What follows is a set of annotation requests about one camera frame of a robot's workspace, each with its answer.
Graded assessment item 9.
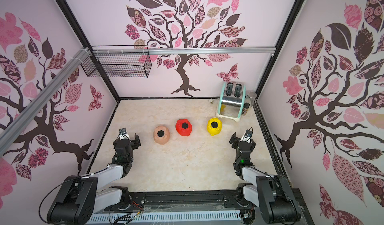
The red piggy bank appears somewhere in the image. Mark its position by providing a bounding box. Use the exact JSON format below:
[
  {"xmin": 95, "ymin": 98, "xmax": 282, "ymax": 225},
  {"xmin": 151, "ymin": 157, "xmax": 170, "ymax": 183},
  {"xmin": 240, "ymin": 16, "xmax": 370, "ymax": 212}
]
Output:
[{"xmin": 175, "ymin": 119, "xmax": 193, "ymax": 136}]

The aluminium rail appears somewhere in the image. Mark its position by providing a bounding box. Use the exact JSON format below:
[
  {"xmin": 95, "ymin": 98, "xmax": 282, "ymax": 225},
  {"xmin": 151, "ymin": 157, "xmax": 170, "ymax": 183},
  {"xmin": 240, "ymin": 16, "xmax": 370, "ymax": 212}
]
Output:
[
  {"xmin": 92, "ymin": 47, "xmax": 276, "ymax": 55},
  {"xmin": 1, "ymin": 47, "xmax": 90, "ymax": 155}
]

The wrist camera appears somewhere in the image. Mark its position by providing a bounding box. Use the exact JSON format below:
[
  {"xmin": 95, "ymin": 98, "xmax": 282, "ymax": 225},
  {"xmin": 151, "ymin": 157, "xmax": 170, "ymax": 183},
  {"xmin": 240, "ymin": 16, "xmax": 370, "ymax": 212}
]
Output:
[
  {"xmin": 118, "ymin": 128, "xmax": 130, "ymax": 140},
  {"xmin": 241, "ymin": 127, "xmax": 253, "ymax": 144}
]

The peach piggy bank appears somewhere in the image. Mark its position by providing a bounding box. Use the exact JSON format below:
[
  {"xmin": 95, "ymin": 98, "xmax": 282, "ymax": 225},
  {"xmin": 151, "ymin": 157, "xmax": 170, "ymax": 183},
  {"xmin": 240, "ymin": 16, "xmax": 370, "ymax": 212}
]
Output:
[{"xmin": 154, "ymin": 125, "xmax": 170, "ymax": 145}]

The glass jar behind toaster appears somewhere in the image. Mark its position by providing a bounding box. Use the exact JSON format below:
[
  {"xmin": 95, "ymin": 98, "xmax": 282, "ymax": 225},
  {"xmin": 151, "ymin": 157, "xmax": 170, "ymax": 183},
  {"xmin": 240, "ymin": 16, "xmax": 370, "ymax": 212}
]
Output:
[{"xmin": 242, "ymin": 91, "xmax": 257, "ymax": 116}]

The white slotted cable duct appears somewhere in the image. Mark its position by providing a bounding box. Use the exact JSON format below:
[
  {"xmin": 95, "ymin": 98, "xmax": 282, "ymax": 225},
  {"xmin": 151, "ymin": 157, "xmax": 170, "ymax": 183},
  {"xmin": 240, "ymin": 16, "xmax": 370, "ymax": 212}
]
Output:
[{"xmin": 87, "ymin": 211, "xmax": 242, "ymax": 225}]

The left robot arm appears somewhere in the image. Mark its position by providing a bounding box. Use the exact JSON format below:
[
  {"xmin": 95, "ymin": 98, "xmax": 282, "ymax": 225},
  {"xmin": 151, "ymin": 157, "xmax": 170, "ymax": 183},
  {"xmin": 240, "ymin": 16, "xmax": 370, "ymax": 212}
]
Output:
[{"xmin": 47, "ymin": 132, "xmax": 141, "ymax": 225}]

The yellow piggy bank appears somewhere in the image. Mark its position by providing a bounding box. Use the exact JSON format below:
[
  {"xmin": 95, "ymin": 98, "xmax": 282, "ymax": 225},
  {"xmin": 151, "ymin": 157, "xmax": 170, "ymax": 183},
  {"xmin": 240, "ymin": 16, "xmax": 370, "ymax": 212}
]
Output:
[{"xmin": 207, "ymin": 117, "xmax": 222, "ymax": 136}]

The back aluminium rail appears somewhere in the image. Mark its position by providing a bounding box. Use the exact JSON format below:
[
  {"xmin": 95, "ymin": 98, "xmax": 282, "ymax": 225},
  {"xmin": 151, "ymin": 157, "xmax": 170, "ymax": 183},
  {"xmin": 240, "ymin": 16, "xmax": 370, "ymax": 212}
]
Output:
[{"xmin": 92, "ymin": 47, "xmax": 276, "ymax": 55}]

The black wire basket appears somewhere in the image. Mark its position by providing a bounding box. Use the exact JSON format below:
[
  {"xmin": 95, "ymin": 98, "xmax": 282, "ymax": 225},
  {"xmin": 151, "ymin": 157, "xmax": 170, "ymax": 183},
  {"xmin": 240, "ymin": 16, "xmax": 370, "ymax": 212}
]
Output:
[{"xmin": 82, "ymin": 45, "xmax": 152, "ymax": 78}]

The left aluminium rail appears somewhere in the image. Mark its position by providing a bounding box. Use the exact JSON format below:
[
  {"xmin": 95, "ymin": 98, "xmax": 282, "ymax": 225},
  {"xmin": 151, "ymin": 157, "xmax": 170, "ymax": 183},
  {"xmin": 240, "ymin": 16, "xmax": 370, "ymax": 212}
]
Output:
[{"xmin": 1, "ymin": 47, "xmax": 90, "ymax": 155}]

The mint chrome toaster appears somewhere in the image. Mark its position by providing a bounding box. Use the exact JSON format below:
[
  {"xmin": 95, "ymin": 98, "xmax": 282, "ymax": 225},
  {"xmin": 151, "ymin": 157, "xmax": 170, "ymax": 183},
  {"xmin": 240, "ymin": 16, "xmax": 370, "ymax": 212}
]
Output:
[{"xmin": 216, "ymin": 81, "xmax": 246, "ymax": 122}]

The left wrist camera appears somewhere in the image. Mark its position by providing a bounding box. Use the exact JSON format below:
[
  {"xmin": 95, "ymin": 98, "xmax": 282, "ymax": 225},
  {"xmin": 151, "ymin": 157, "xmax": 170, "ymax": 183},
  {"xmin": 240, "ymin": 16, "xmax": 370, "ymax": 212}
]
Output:
[{"xmin": 118, "ymin": 128, "xmax": 130, "ymax": 140}]

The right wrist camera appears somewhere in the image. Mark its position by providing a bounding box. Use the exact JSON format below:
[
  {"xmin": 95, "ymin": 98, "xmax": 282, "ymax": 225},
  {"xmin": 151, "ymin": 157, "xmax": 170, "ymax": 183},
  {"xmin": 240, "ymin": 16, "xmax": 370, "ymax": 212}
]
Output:
[{"xmin": 241, "ymin": 127, "xmax": 253, "ymax": 144}]

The black base frame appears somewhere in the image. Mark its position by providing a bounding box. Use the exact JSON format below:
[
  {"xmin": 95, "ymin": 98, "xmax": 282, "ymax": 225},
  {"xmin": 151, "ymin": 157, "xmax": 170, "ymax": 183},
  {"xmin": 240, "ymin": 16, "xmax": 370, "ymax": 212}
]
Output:
[{"xmin": 53, "ymin": 188, "xmax": 316, "ymax": 225}]

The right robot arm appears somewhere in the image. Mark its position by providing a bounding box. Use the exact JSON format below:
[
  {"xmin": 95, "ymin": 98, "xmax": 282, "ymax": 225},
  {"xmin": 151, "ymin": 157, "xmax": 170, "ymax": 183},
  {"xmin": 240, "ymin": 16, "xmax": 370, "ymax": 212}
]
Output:
[{"xmin": 229, "ymin": 130, "xmax": 301, "ymax": 225}]

